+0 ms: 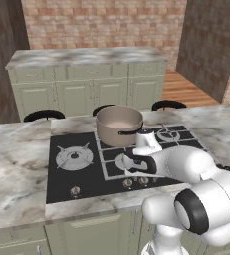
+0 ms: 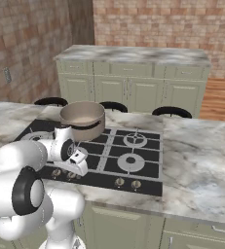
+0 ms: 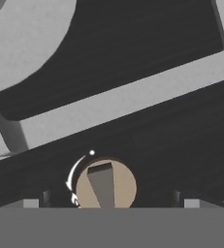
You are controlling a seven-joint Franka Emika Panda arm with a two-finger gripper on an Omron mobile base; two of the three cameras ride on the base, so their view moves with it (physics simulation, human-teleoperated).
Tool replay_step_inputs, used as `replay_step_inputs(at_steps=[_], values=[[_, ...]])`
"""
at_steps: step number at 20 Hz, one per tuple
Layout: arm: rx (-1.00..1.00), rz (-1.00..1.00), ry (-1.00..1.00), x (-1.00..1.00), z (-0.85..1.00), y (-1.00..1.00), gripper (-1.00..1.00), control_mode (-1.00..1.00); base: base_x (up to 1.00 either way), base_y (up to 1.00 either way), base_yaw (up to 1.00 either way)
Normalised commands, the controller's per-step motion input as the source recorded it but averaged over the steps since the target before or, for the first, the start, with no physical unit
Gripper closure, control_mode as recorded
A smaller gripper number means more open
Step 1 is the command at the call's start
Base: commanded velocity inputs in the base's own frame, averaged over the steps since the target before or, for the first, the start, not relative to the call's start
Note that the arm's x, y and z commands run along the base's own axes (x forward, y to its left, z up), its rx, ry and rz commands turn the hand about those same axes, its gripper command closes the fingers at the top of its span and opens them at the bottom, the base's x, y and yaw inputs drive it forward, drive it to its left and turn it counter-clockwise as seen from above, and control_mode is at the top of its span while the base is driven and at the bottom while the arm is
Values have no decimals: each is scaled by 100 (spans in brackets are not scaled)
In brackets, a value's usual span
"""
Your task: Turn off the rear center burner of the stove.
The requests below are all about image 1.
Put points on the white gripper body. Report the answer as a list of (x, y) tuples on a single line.
[(130, 162)]

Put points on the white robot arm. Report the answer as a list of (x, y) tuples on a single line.
[(192, 166)]

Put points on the round metal stove knob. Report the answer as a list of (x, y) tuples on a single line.
[(75, 190), (127, 183), (143, 181)]

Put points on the black stove hob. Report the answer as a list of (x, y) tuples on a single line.
[(83, 179)]

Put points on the beige cooking pot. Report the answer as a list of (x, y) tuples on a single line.
[(116, 131)]

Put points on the black stool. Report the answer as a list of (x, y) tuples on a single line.
[(169, 104), (101, 109), (44, 115)]

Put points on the pale green cupboard door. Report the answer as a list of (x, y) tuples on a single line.
[(90, 234), (145, 237), (13, 251)]

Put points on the pale green cupboard run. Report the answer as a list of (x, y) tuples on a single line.
[(86, 89)]

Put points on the pale green drawer front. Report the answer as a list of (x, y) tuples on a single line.
[(17, 237)]

